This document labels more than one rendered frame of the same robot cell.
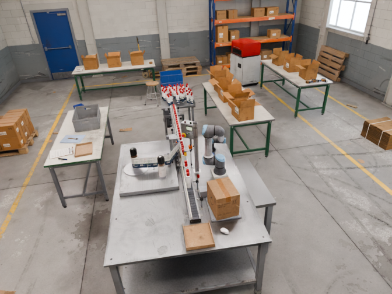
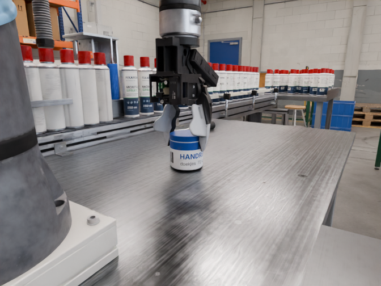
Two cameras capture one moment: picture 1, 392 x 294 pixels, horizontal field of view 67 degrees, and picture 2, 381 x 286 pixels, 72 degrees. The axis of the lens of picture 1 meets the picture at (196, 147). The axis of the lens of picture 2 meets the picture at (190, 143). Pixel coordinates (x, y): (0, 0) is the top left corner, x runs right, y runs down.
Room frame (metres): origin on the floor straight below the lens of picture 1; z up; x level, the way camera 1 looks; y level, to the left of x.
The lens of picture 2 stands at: (2.86, -0.56, 1.01)
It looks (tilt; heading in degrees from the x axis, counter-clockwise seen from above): 14 degrees down; 41
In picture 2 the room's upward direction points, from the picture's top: straight up
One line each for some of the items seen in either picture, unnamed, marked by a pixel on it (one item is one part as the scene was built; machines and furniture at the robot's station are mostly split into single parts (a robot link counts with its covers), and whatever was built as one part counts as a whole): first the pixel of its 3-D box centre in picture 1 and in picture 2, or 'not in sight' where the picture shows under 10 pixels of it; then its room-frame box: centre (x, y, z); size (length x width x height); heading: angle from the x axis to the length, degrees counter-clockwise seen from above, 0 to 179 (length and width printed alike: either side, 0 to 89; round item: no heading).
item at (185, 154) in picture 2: not in sight; (186, 149); (3.26, -0.20, 0.87); 0.07 x 0.07 x 0.07
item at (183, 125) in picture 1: (189, 129); not in sight; (3.05, 0.07, 1.38); 0.17 x 0.10 x 0.19; 62
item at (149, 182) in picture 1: (149, 171); not in sight; (3.00, 0.60, 0.86); 0.80 x 0.67 x 0.05; 7
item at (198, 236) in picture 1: (198, 234); not in sight; (1.94, 0.02, 0.85); 0.30 x 0.26 x 0.04; 7
